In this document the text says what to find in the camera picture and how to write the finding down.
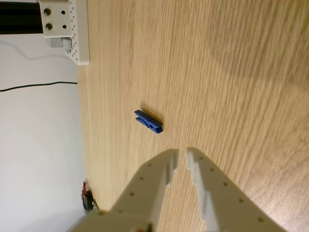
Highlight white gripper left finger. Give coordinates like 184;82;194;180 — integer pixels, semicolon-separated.
108;148;181;232

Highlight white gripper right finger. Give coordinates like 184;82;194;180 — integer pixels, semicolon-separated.
185;146;289;232

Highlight blue clothes peg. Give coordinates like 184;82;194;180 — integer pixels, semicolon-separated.
134;109;164;135

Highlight pale grey plastic clip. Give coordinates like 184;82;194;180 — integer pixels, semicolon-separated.
49;37;73;53

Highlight dark object with red wires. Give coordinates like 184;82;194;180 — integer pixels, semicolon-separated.
80;178;100;215

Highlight black thin cable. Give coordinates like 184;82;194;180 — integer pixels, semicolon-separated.
0;81;78;93

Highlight white perforated base plate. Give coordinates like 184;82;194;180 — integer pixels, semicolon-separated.
63;0;90;66

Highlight pale thin cable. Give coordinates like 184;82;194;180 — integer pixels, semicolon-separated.
0;40;71;61

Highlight white post mounting bracket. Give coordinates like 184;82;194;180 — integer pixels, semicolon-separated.
38;0;73;39

